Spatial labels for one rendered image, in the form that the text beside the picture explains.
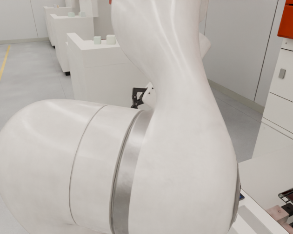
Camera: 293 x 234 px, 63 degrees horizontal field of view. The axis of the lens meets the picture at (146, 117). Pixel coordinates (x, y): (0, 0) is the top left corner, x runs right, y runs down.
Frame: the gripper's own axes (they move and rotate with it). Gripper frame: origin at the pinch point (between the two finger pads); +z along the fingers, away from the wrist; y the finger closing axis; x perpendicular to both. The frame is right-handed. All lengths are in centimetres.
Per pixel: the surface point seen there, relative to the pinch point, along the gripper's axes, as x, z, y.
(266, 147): -19, -21, -69
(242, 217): 31.8, 3.1, -19.4
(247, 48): -196, -137, -137
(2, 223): -90, 115, 7
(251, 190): 12.6, -1.8, -39.6
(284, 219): 30.3, -1.3, -33.3
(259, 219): 33.6, 1.3, -21.6
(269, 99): -19, -40, -52
